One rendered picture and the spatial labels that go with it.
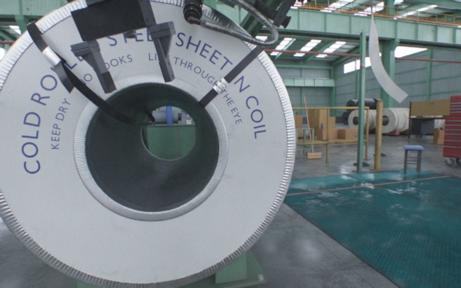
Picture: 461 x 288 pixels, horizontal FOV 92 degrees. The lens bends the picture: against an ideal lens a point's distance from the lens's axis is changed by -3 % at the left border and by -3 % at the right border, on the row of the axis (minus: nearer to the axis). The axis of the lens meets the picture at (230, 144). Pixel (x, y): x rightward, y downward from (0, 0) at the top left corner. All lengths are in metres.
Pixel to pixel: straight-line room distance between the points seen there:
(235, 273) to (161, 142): 2.41
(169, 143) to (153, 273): 2.51
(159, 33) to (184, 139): 3.01
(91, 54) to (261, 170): 0.74
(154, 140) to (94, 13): 3.01
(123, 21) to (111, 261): 0.89
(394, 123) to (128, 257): 12.41
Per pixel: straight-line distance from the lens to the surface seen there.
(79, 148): 1.00
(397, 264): 1.82
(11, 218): 1.16
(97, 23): 0.50
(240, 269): 1.39
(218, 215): 1.02
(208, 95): 0.93
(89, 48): 0.53
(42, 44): 1.02
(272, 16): 0.88
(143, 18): 0.46
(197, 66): 0.95
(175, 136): 3.42
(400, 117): 13.04
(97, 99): 0.96
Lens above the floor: 0.88
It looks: 6 degrees down
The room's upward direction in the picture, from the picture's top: 1 degrees counter-clockwise
